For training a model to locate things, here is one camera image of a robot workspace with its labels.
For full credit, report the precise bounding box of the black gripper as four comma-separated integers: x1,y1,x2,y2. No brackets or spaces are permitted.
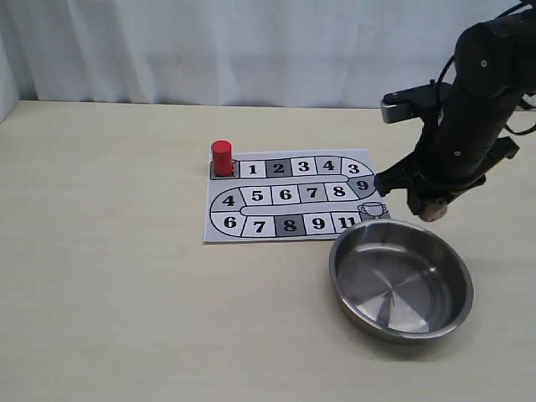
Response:
374,137,519,215

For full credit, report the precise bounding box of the wooden die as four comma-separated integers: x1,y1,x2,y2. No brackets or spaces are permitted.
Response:
419,198,448,222

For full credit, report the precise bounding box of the red cylinder game piece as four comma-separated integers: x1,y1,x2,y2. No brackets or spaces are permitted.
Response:
211,140,234,177

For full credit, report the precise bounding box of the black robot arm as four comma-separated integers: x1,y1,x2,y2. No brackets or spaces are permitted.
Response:
374,1,535,222

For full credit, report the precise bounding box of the stainless steel bowl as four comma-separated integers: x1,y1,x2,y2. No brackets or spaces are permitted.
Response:
328,219,474,344

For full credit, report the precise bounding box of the printed paper game board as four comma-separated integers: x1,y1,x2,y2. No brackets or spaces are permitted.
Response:
204,149,389,244

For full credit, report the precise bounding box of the white curtain backdrop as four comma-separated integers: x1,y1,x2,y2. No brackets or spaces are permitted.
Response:
1,1,510,116

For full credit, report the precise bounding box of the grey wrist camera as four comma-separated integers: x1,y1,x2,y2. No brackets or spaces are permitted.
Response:
380,81,451,124

